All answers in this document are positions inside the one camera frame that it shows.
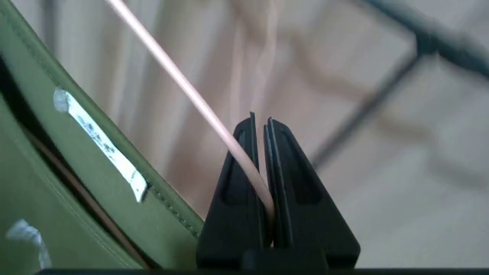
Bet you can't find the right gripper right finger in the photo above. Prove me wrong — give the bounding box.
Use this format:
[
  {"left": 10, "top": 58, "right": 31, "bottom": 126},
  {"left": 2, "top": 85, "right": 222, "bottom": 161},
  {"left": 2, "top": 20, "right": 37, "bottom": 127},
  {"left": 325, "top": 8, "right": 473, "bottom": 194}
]
[{"left": 263, "top": 117, "right": 361, "bottom": 269}]

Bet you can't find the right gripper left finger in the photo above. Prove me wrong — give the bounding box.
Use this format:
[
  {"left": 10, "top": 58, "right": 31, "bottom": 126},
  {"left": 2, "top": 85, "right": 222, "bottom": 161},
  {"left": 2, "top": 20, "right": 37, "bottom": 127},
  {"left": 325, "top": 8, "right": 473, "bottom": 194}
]
[{"left": 196, "top": 112, "right": 274, "bottom": 269}]

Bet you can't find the green long-sleeved shirt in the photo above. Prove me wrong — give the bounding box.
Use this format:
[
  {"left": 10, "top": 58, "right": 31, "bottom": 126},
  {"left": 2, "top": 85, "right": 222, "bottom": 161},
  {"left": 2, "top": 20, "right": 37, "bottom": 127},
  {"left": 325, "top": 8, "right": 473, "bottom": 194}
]
[{"left": 0, "top": 0, "right": 206, "bottom": 270}]

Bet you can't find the black clothes rack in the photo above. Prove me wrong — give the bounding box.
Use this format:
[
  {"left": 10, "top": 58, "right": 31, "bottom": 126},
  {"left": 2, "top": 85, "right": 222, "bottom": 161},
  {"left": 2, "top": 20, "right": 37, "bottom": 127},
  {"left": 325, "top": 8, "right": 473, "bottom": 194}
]
[{"left": 311, "top": 0, "right": 489, "bottom": 169}]

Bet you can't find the beige curtain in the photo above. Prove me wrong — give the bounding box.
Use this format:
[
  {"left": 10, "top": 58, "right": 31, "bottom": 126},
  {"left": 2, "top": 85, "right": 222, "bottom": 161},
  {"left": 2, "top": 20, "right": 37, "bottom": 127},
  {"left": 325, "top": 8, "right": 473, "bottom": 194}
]
[{"left": 11, "top": 0, "right": 489, "bottom": 269}]

